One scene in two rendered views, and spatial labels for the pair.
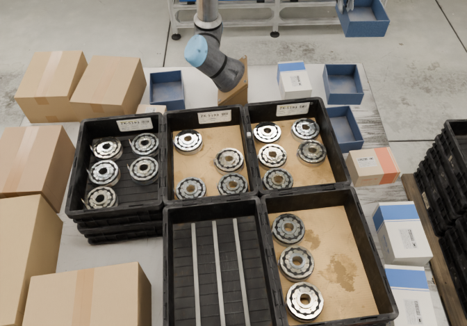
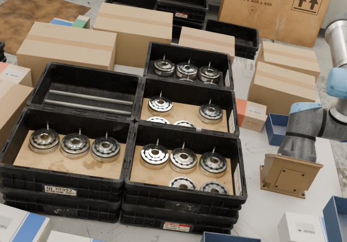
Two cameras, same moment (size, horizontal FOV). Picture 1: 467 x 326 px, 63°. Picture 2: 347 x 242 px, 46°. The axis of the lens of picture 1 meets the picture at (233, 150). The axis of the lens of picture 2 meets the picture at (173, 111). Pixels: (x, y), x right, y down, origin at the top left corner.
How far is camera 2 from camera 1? 1.42 m
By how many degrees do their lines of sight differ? 60
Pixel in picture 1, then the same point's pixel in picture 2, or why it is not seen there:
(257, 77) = not seen: hidden behind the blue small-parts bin
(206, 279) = (88, 102)
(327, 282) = (52, 162)
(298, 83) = (301, 229)
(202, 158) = (192, 121)
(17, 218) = (156, 31)
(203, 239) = (118, 107)
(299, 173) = (162, 177)
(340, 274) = not seen: hidden behind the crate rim
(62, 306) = (93, 39)
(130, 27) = not seen: outside the picture
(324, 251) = (78, 168)
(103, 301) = (89, 52)
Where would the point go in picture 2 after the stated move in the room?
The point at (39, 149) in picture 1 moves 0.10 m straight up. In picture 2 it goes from (213, 47) to (217, 30)
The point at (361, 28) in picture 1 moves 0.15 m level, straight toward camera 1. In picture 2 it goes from (330, 216) to (277, 190)
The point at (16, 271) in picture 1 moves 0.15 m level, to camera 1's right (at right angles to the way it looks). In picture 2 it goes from (122, 29) to (114, 44)
